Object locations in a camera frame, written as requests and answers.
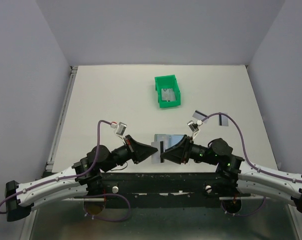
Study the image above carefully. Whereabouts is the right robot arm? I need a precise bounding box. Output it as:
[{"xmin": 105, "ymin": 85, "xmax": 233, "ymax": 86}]
[{"xmin": 160, "ymin": 135, "xmax": 302, "ymax": 213}]

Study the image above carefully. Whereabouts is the silver card near right gripper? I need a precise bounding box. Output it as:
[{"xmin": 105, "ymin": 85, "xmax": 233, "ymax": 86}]
[{"xmin": 192, "ymin": 110, "xmax": 207, "ymax": 121}]

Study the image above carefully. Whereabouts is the patterned credit card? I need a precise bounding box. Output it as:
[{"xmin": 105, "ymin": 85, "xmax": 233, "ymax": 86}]
[{"xmin": 154, "ymin": 134, "xmax": 172, "ymax": 149}]

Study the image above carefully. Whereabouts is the silver card in bin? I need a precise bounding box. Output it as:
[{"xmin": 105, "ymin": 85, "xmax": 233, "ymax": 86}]
[{"xmin": 161, "ymin": 88, "xmax": 177, "ymax": 102}]

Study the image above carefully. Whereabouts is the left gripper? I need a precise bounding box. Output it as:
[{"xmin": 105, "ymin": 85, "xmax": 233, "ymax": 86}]
[{"xmin": 102, "ymin": 135, "xmax": 158, "ymax": 173}]

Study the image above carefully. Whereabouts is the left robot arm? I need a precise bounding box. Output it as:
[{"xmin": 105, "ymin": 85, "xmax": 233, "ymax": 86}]
[{"xmin": 5, "ymin": 135, "xmax": 158, "ymax": 222}]

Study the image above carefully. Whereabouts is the green plastic bin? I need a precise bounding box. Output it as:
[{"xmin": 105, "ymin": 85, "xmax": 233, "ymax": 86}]
[{"xmin": 154, "ymin": 75, "xmax": 181, "ymax": 109}]

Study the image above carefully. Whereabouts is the left aluminium frame extrusion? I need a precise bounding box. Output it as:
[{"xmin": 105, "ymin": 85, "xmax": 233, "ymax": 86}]
[{"xmin": 19, "ymin": 66, "xmax": 78, "ymax": 240}]

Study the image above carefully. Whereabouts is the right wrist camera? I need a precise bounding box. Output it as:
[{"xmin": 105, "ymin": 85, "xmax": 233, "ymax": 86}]
[{"xmin": 187, "ymin": 120, "xmax": 203, "ymax": 140}]

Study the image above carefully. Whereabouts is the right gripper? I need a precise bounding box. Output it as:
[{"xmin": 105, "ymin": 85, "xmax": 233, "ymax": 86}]
[{"xmin": 160, "ymin": 134, "xmax": 219, "ymax": 166}]

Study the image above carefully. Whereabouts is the far right silver card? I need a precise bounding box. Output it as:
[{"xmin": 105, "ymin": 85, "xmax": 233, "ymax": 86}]
[{"xmin": 218, "ymin": 113, "xmax": 229, "ymax": 127}]

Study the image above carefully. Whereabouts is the green leather card holder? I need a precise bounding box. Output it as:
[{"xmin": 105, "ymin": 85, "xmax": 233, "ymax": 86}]
[{"xmin": 151, "ymin": 134, "xmax": 183, "ymax": 151}]

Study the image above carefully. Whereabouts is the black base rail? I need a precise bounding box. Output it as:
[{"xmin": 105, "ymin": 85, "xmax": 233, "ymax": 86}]
[{"xmin": 76, "ymin": 172, "xmax": 242, "ymax": 209}]

